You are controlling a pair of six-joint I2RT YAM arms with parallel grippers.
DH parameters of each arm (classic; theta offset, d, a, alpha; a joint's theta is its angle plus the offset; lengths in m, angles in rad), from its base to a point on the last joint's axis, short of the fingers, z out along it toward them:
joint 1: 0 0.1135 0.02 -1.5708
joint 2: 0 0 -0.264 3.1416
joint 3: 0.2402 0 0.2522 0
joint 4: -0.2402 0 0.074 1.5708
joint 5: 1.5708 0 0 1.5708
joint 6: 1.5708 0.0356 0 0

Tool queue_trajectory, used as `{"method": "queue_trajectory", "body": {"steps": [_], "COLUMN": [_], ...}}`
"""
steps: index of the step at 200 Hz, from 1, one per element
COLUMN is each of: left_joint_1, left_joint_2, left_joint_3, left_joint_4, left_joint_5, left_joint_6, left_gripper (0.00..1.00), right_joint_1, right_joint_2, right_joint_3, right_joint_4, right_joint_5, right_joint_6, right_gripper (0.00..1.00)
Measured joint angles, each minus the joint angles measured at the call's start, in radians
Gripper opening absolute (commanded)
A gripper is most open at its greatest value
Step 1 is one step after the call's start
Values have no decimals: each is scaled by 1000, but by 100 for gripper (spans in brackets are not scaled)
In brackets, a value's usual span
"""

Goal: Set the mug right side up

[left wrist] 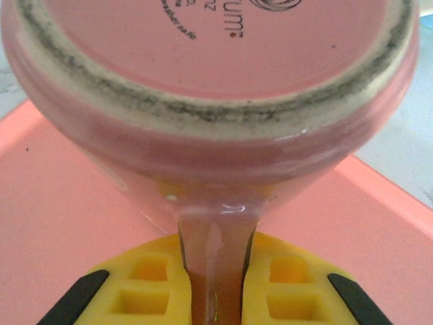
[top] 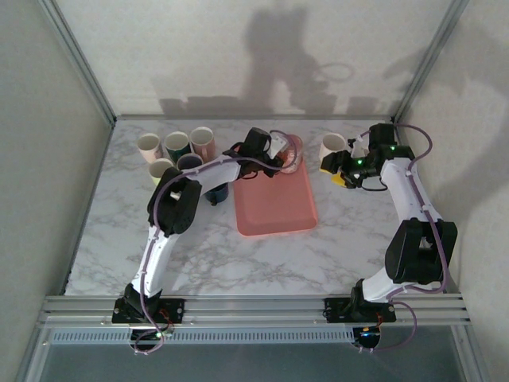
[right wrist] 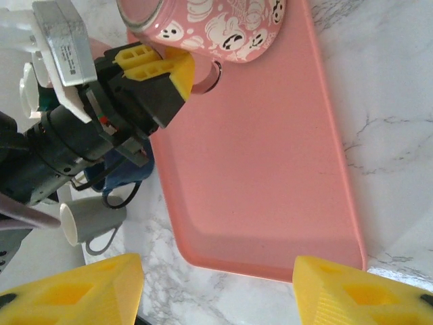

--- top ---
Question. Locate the salmon pink printed mug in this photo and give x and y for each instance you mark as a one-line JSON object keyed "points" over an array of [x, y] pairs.
{"points": [[294, 153]]}

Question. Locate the cream white mug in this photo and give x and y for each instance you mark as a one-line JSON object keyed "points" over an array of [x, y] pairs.
{"points": [[332, 144]]}

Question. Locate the pink mug white inside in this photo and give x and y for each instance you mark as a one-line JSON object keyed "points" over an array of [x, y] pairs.
{"points": [[202, 139]]}

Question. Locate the navy blue mug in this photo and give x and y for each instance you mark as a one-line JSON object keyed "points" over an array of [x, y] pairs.
{"points": [[218, 194]]}

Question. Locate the dark green mug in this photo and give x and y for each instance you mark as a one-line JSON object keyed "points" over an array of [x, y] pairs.
{"points": [[177, 143]]}

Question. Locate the lime green mug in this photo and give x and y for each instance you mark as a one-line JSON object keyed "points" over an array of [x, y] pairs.
{"points": [[160, 169]]}

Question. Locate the small light pink mug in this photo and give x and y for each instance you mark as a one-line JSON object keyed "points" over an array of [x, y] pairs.
{"points": [[148, 145]]}

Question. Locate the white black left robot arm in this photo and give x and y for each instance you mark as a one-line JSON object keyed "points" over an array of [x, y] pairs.
{"points": [[153, 254]]}

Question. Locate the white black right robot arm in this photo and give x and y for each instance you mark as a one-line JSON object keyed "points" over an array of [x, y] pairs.
{"points": [[405, 195]]}

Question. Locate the salmon pink plastic tray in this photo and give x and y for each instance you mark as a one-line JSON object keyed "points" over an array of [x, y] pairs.
{"points": [[274, 207]]}

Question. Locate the control board with LED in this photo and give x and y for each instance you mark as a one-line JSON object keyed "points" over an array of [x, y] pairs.
{"points": [[367, 338], [149, 338]]}

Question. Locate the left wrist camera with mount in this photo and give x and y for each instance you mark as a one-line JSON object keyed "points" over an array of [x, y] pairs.
{"points": [[278, 144]]}

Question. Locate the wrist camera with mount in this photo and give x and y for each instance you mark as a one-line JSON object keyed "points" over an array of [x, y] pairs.
{"points": [[360, 148], [278, 144]]}

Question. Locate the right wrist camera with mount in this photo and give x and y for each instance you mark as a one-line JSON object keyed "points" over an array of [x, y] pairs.
{"points": [[360, 148]]}

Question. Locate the thin aluminium table rail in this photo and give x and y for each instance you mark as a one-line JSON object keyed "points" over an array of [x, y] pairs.
{"points": [[199, 118]]}

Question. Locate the aluminium frame post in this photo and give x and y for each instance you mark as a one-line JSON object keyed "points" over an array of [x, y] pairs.
{"points": [[427, 59], [81, 59]]}

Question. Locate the wide slotted aluminium rail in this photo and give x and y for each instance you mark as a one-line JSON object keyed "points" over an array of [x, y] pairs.
{"points": [[254, 310]]}

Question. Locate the aluminium side rail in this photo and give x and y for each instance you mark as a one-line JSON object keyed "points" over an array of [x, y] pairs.
{"points": [[454, 286]]}

